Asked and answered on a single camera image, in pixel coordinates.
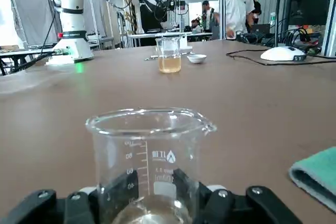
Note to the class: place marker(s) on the metal crucible tongs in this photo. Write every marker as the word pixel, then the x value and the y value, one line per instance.
pixel 151 57

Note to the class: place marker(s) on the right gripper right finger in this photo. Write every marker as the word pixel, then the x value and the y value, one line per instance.
pixel 225 208

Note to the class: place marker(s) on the beaker with yellow liquid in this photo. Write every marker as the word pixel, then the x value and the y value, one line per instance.
pixel 169 66

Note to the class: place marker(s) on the small white porcelain dish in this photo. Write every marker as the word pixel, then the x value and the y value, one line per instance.
pixel 196 59

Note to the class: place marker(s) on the white test tube rack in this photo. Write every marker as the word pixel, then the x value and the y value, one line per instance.
pixel 187 49

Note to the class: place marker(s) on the clear plastic bottle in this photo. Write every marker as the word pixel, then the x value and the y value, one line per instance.
pixel 272 19

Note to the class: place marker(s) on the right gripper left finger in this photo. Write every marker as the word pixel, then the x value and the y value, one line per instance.
pixel 76 208

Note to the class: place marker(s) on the white desk lamp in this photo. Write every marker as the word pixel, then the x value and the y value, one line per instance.
pixel 281 54

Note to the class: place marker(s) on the black laptop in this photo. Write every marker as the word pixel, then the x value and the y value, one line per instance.
pixel 260 30

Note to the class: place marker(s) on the person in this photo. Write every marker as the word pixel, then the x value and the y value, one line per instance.
pixel 254 6
pixel 237 6
pixel 210 16

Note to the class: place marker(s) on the green folded cloth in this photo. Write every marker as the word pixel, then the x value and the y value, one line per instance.
pixel 317 171

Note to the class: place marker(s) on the clear printed glass beaker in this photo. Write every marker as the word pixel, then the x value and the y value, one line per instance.
pixel 162 155

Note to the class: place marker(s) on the aluminium frame post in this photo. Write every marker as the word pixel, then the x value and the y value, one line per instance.
pixel 222 3

